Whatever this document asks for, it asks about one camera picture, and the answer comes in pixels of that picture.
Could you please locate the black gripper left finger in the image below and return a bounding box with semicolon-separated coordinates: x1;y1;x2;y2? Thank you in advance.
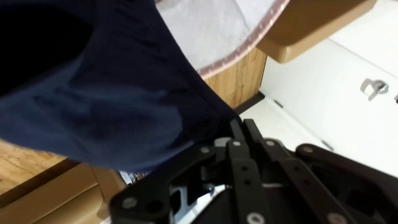
109;118;266;224

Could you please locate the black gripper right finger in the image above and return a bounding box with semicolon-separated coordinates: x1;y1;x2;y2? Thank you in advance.
243;118;398;224

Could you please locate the navy blue cloth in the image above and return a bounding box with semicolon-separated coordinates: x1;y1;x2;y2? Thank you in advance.
0;0;240;173

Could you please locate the white room door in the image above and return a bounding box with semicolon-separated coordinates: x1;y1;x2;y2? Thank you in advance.
240;0;398;178

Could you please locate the light wooden table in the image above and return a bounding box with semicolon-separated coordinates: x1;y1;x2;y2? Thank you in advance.
0;0;378;224

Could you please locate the silver door handle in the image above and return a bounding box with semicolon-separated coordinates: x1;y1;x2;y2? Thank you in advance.
359;77;390;102

